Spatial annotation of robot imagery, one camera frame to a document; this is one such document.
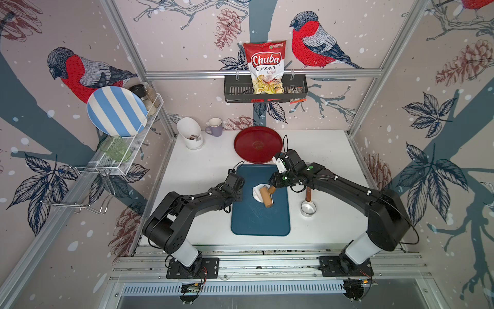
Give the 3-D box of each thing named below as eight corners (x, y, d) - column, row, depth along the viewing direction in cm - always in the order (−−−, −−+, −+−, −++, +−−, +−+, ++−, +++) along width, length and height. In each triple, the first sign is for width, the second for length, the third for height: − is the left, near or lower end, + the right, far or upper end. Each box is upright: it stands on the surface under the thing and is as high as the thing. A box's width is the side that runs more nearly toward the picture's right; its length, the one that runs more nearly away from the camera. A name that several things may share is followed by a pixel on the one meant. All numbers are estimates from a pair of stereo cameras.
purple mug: (208, 137, 122) (205, 126, 115) (210, 128, 127) (207, 117, 120) (221, 137, 122) (219, 126, 115) (223, 128, 127) (221, 117, 120)
